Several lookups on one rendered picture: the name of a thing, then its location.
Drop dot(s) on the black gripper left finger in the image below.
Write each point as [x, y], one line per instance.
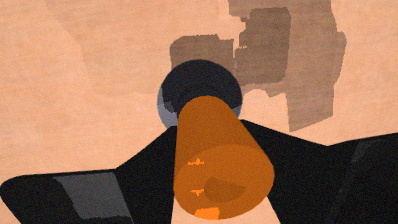
[139, 191]

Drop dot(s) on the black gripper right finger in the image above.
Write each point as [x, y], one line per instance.
[311, 180]

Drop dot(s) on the orange knob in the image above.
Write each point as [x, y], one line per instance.
[220, 171]

